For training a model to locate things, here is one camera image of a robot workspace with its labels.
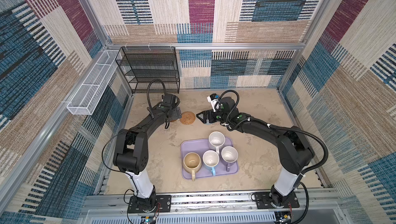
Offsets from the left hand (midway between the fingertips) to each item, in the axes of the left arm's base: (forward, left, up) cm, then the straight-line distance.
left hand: (171, 111), depth 95 cm
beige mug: (-28, -13, -10) cm, 32 cm away
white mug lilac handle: (-24, -33, -9) cm, 42 cm away
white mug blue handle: (-26, -23, -9) cm, 36 cm away
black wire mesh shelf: (+33, +21, +10) cm, 41 cm away
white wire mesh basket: (+6, +50, +6) cm, 51 cm away
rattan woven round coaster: (+3, -9, -11) cm, 14 cm away
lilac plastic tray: (-18, -17, -10) cm, 27 cm away
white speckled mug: (-14, -27, -8) cm, 32 cm away
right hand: (-7, -19, +5) cm, 21 cm away
